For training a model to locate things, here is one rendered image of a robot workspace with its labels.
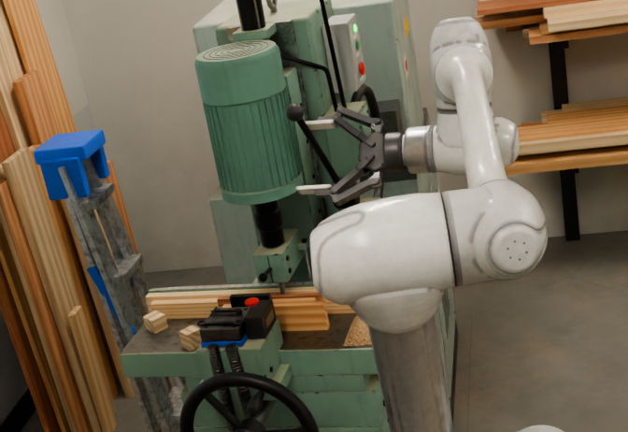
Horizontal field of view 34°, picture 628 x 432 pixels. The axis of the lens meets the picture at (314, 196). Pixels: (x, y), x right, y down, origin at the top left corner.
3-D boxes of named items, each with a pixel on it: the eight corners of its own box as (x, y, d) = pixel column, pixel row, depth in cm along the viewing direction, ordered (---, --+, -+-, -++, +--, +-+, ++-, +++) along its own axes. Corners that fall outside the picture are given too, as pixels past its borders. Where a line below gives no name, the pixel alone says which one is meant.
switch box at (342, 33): (332, 93, 238) (321, 25, 233) (341, 81, 247) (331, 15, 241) (358, 91, 236) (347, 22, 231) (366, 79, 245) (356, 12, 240)
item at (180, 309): (153, 320, 240) (149, 304, 239) (157, 315, 242) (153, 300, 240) (432, 310, 221) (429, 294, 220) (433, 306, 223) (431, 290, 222)
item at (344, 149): (334, 179, 235) (323, 115, 230) (342, 165, 243) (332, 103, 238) (370, 176, 233) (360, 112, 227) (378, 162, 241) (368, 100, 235)
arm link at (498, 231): (532, 164, 147) (437, 179, 148) (554, 195, 130) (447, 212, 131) (543, 251, 150) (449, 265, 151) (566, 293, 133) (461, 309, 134)
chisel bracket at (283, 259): (259, 290, 225) (251, 254, 222) (277, 262, 238) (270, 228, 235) (291, 289, 223) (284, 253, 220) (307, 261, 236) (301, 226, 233)
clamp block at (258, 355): (202, 388, 213) (192, 350, 210) (223, 354, 225) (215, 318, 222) (270, 388, 209) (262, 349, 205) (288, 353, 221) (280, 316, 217)
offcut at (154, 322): (158, 323, 238) (155, 309, 237) (168, 327, 235) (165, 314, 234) (145, 329, 236) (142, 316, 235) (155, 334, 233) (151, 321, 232)
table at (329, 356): (106, 401, 220) (98, 377, 218) (159, 331, 248) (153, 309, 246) (383, 399, 203) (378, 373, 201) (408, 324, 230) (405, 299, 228)
